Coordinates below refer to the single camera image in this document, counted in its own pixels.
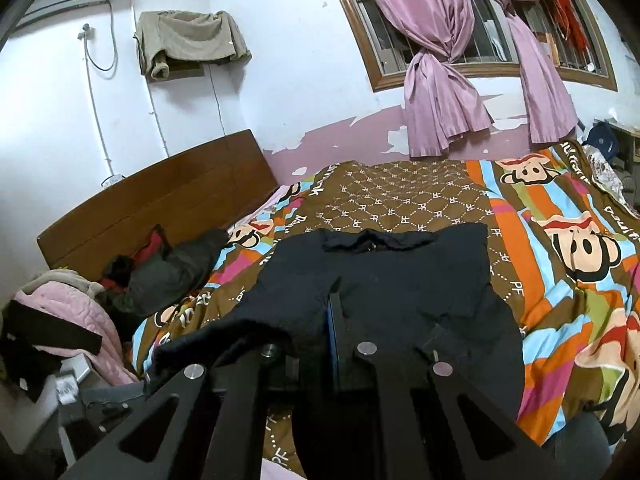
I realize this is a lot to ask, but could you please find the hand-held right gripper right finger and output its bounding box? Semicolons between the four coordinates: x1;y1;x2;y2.
325;292;551;480

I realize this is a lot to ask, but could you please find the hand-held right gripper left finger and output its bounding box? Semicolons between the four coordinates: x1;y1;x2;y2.
57;340;301;480

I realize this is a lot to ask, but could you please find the black jacket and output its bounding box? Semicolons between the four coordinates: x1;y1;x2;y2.
150;222;526;480

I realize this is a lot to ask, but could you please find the dark green padded jacket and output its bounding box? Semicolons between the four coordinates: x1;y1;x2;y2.
107;228;231;316

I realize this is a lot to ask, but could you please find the red and black cloth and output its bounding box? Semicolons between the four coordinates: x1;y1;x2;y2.
102;225;173;293

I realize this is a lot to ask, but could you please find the pink quilted blanket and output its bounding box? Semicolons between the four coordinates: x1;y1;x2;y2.
0;270;136;386

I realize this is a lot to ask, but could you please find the beige fleece blanket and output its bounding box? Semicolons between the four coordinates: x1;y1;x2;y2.
22;268;106;296

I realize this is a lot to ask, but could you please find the wooden headboard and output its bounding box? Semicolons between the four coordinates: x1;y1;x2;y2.
36;129;280;273

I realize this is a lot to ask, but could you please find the cartoon printed brown quilt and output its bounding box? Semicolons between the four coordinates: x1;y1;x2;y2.
132;140;640;480

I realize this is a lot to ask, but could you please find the wide pink curtain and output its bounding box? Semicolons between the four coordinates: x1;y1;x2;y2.
345;0;496;158

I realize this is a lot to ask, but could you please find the person's jeans leg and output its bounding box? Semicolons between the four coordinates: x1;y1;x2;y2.
540;410;621;480

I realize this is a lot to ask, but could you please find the floral cloth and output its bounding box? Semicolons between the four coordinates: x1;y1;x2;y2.
585;145;631;196

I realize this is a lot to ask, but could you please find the narrow pink curtain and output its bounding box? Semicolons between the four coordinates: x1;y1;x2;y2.
470;0;581;146

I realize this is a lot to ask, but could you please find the khaki cloth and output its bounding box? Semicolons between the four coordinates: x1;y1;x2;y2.
134;10;252;81

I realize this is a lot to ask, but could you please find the blue cap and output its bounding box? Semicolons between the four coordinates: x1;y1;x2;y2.
586;122;621;158

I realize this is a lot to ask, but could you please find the wooden desk shelf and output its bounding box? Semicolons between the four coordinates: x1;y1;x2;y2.
607;120;640;171

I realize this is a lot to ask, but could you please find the red hanging ornament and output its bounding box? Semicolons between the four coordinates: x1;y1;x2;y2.
550;0;591;56

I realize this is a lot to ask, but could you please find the white air conditioner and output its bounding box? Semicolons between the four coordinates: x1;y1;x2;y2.
15;0;121;31

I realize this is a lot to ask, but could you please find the black wall cable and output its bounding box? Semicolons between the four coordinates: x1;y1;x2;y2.
209;64;225;137

